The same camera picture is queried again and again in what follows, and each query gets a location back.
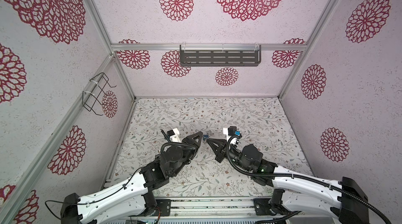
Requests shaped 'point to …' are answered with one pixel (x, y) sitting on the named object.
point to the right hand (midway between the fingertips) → (208, 138)
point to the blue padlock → (205, 136)
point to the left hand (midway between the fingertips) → (203, 136)
